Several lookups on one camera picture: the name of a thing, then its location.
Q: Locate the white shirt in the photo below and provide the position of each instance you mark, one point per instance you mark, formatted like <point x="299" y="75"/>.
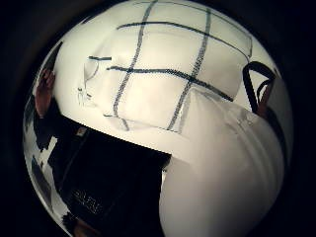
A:
<point x="223" y="171"/>

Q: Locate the white cloth with dark grid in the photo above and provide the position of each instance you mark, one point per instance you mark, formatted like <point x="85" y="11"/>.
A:
<point x="154" y="89"/>

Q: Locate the the person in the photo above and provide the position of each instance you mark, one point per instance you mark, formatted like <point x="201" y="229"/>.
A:
<point x="112" y="184"/>

